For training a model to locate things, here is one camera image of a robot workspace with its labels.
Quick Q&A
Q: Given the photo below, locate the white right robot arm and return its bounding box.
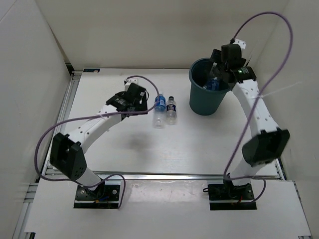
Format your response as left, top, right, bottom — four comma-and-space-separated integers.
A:
209, 44, 290, 200

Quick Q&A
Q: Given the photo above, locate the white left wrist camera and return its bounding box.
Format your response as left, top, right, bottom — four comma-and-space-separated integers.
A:
124, 77, 139, 88

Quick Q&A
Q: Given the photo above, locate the aluminium table rail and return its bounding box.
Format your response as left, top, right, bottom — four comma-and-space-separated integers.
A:
37, 72, 282, 182

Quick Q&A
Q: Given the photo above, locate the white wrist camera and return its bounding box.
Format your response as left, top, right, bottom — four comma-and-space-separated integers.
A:
124, 77, 139, 88
234, 39, 246, 50

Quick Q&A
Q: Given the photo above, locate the teal plastic bin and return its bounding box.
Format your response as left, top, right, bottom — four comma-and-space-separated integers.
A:
188, 58, 231, 116

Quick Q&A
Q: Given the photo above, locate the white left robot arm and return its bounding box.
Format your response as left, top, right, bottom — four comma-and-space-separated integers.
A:
50, 83, 148, 200

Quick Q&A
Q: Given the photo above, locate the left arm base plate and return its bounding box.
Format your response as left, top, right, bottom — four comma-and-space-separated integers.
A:
73, 180, 122, 209

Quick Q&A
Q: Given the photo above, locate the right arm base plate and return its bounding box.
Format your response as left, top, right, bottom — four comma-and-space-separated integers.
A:
202, 184, 257, 211

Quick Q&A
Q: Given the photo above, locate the white zip tie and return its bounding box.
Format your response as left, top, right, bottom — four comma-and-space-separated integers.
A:
259, 81, 302, 99

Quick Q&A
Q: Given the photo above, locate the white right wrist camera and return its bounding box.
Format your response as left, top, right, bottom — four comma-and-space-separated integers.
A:
234, 39, 246, 50

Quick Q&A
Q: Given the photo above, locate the blue table sticker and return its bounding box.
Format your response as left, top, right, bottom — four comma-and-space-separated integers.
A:
83, 68, 100, 73

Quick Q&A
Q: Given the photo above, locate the dark label bottle black cap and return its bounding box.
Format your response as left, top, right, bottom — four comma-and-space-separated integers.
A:
166, 96, 177, 124

